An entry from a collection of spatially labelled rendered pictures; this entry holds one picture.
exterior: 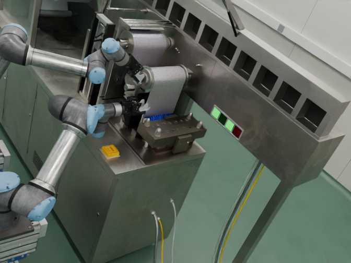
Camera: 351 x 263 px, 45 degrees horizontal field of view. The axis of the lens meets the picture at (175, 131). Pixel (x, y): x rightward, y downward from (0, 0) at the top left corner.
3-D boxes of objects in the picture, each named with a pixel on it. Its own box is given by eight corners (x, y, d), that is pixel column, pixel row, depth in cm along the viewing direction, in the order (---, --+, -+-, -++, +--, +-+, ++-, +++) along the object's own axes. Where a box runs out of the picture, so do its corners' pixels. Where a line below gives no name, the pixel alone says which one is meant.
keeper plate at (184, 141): (171, 151, 245) (177, 136, 239) (184, 148, 251) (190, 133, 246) (174, 154, 244) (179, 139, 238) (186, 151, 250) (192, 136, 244)
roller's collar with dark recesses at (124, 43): (113, 46, 242) (116, 35, 239) (122, 45, 246) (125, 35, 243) (119, 51, 239) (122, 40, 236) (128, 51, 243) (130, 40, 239)
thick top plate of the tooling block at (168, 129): (136, 130, 240) (139, 122, 237) (187, 121, 266) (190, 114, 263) (152, 148, 231) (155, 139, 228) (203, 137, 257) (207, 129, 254)
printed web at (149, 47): (104, 98, 270) (123, 25, 243) (133, 95, 285) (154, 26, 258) (136, 134, 248) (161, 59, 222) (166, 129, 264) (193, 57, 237)
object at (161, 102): (141, 118, 242) (150, 91, 233) (172, 113, 258) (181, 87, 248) (141, 118, 242) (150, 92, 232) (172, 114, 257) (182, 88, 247)
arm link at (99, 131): (88, 126, 232) (92, 109, 226) (106, 134, 231) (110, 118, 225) (81, 132, 225) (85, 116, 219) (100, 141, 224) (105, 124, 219)
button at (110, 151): (101, 150, 228) (102, 146, 226) (112, 147, 232) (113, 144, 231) (107, 157, 224) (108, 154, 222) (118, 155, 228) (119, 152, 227)
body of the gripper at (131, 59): (144, 69, 223) (134, 57, 213) (133, 80, 223) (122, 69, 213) (137, 62, 227) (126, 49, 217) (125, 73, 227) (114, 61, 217)
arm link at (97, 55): (82, 66, 201) (101, 55, 199) (82, 56, 210) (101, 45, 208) (92, 78, 206) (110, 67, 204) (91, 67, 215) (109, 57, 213)
